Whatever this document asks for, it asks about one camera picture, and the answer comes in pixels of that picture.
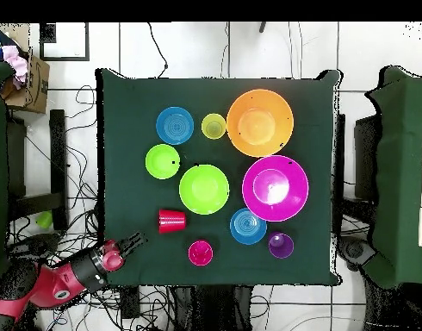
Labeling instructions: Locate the orange plastic bowl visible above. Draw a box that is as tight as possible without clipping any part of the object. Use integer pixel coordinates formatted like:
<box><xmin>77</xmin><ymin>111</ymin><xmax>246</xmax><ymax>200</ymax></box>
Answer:
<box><xmin>226</xmin><ymin>88</ymin><xmax>295</xmax><ymax>159</ymax></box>

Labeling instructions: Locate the red plastic cup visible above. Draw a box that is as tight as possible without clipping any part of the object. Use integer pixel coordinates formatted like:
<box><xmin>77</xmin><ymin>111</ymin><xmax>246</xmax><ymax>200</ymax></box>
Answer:
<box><xmin>158</xmin><ymin>209</ymin><xmax>187</xmax><ymax>234</ymax></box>

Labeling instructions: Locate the small green plastic bowl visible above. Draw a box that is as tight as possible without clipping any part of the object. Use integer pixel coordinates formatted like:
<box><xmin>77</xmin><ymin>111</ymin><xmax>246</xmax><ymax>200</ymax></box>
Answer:
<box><xmin>144</xmin><ymin>143</ymin><xmax>182</xmax><ymax>180</ymax></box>

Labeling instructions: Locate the green cup on floor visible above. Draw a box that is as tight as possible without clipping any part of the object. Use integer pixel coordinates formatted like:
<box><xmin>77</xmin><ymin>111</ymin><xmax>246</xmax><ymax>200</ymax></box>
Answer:
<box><xmin>35</xmin><ymin>210</ymin><xmax>53</xmax><ymax>229</ymax></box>

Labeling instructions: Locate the large pink plastic bowl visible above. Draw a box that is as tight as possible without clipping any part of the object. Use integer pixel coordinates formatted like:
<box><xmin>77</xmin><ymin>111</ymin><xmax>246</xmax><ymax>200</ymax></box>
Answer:
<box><xmin>241</xmin><ymin>154</ymin><xmax>310</xmax><ymax>222</ymax></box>

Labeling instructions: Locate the black metal stand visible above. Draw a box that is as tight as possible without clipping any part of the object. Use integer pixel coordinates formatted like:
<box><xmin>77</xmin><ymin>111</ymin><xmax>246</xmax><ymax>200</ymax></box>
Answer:
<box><xmin>5</xmin><ymin>109</ymin><xmax>69</xmax><ymax>231</ymax></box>

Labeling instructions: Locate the tangle of floor cables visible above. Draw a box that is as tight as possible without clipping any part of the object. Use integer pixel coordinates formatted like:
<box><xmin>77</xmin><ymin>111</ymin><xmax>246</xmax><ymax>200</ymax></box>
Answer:
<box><xmin>7</xmin><ymin>84</ymin><xmax>174</xmax><ymax>331</ymax></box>

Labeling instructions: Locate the yellow plastic cup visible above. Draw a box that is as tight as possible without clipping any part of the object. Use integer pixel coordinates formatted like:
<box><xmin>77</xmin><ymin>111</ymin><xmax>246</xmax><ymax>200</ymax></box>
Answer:
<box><xmin>201</xmin><ymin>112</ymin><xmax>227</xmax><ymax>141</ymax></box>

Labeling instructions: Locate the blue plastic bowl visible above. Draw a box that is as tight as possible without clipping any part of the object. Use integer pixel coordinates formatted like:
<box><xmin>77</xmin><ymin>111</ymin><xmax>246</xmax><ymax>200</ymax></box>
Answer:
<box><xmin>155</xmin><ymin>105</ymin><xmax>195</xmax><ymax>146</ymax></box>
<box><xmin>229</xmin><ymin>207</ymin><xmax>268</xmax><ymax>246</ymax></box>

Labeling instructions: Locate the black floor cable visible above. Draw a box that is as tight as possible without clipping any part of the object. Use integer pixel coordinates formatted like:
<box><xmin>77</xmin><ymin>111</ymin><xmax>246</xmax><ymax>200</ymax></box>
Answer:
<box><xmin>147</xmin><ymin>22</ymin><xmax>170</xmax><ymax>79</ymax></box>

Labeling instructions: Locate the crimson pink plastic cup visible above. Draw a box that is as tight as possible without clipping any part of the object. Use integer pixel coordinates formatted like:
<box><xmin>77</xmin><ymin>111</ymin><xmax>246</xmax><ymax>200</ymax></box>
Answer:
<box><xmin>187</xmin><ymin>239</ymin><xmax>214</xmax><ymax>267</ymax></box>

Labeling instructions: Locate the black box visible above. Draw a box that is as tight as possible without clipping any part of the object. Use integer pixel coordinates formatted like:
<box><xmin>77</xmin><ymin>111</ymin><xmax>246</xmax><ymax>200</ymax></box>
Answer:
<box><xmin>354</xmin><ymin>115</ymin><xmax>382</xmax><ymax>201</ymax></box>

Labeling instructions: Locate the dark green table cloth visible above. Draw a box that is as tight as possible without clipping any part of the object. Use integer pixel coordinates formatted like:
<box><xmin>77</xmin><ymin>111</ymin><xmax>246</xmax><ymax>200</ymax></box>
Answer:
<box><xmin>95</xmin><ymin>67</ymin><xmax>343</xmax><ymax>288</ymax></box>

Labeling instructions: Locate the black base with knob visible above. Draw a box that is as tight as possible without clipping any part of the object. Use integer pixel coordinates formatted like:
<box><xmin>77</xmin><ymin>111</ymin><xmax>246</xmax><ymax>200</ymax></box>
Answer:
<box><xmin>7</xmin><ymin>233</ymin><xmax>62</xmax><ymax>259</ymax></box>

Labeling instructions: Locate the black power strip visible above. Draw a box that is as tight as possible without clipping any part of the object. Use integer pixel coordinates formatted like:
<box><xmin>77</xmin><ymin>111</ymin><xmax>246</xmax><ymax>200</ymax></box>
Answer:
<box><xmin>120</xmin><ymin>285</ymin><xmax>140</xmax><ymax>320</ymax></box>

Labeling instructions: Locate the brown cardboard box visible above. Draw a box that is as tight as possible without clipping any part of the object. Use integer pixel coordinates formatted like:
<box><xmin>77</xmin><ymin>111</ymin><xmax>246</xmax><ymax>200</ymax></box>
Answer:
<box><xmin>0</xmin><ymin>47</ymin><xmax>51</xmax><ymax>115</ymax></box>

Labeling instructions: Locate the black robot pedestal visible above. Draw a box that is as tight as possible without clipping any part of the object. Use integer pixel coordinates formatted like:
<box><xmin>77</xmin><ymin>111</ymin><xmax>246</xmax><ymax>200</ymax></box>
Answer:
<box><xmin>172</xmin><ymin>284</ymin><xmax>254</xmax><ymax>331</ymax></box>

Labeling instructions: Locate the large green plastic bowl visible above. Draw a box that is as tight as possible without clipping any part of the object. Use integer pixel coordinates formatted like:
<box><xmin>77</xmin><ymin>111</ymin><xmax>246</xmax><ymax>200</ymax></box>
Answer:
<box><xmin>178</xmin><ymin>164</ymin><xmax>231</xmax><ymax>215</ymax></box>

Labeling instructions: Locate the grey black base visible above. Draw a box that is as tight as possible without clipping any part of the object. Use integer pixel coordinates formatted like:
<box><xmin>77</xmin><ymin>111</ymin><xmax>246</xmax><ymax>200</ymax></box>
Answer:
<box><xmin>338</xmin><ymin>237</ymin><xmax>375</xmax><ymax>271</ymax></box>

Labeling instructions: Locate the pink cloth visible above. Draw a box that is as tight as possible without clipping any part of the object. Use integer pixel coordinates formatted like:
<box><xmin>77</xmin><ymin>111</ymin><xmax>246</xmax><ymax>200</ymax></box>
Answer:
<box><xmin>1</xmin><ymin>45</ymin><xmax>28</xmax><ymax>90</ymax></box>

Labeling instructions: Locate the purple plastic cup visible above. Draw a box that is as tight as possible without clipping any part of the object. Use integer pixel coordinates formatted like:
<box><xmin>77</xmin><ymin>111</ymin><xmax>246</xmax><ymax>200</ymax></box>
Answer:
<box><xmin>268</xmin><ymin>231</ymin><xmax>295</xmax><ymax>259</ymax></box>

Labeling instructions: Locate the black square frame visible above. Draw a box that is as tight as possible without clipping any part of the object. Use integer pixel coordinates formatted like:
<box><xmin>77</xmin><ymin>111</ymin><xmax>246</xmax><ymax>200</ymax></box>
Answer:
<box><xmin>39</xmin><ymin>22</ymin><xmax>90</xmax><ymax>62</ymax></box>

